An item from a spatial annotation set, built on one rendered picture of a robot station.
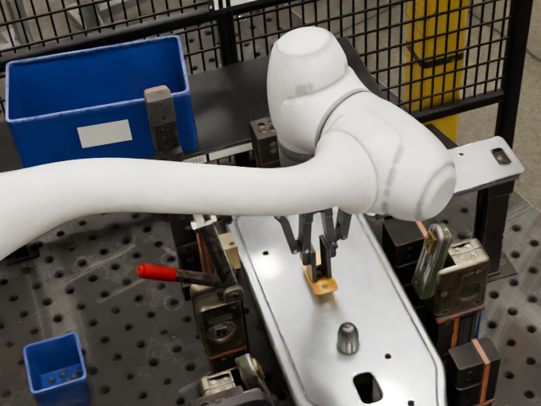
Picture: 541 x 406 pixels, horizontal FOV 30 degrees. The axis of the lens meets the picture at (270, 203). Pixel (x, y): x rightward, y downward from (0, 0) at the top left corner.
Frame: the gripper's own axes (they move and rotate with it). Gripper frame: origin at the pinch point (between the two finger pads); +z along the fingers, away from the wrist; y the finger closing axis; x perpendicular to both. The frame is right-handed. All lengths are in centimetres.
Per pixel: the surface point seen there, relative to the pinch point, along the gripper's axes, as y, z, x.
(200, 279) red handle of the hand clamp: -18.2, -4.2, -0.9
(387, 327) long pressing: 6.6, 5.6, -11.8
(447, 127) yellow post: 49, 39, 58
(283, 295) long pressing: -6.1, 5.6, -0.5
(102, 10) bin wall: -11, 94, 213
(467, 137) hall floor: 87, 107, 118
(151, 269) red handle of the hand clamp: -24.7, -8.9, -0.7
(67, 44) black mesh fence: -27, -10, 55
